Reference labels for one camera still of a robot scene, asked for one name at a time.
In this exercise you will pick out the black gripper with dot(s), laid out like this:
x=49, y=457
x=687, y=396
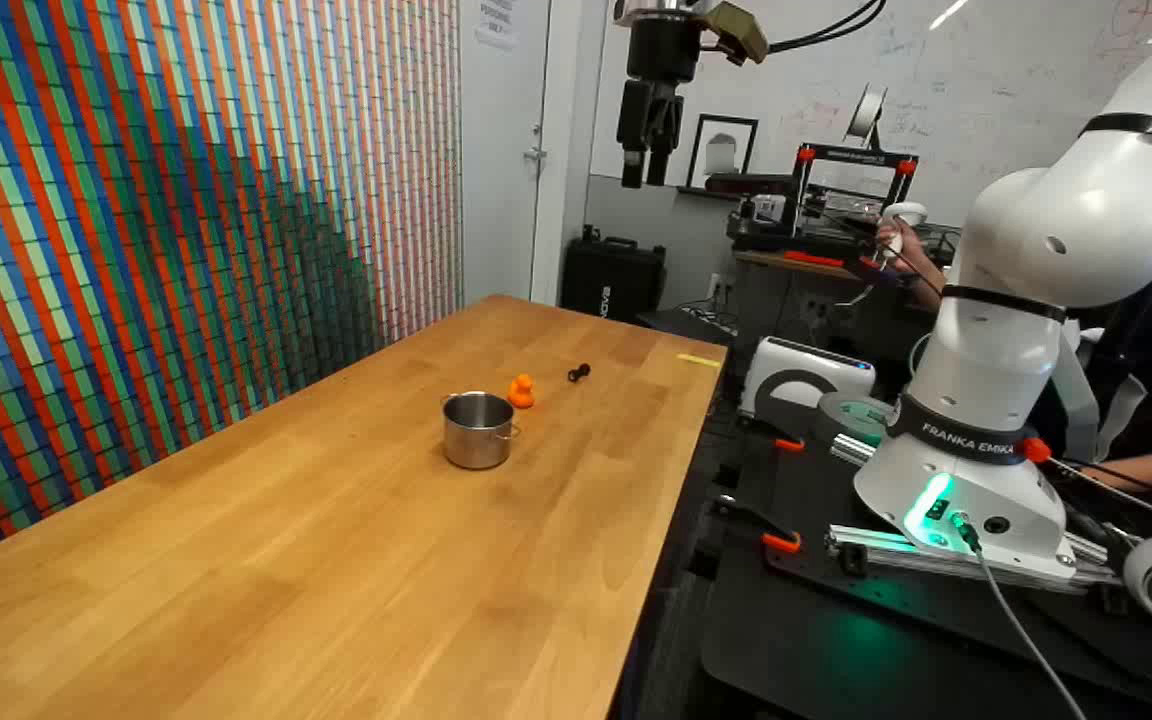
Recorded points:
x=661, y=56

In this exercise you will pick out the orange rubber duck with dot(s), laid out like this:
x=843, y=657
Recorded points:
x=520, y=395

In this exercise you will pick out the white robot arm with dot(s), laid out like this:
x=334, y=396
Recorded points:
x=1034, y=246

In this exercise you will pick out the silver metal pot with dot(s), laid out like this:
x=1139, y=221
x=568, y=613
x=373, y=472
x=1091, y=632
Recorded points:
x=477, y=431

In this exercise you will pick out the framed portrait picture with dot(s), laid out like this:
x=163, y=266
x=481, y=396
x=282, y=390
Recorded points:
x=719, y=144

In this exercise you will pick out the black equipment case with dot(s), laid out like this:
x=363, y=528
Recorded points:
x=615, y=279

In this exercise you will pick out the black and orange 3D printer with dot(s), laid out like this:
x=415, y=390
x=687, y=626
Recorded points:
x=838, y=194

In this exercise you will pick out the white grey device box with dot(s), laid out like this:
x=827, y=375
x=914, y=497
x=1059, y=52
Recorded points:
x=797, y=375

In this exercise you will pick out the orange handled clamp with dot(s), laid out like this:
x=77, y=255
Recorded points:
x=775, y=539
x=775, y=434

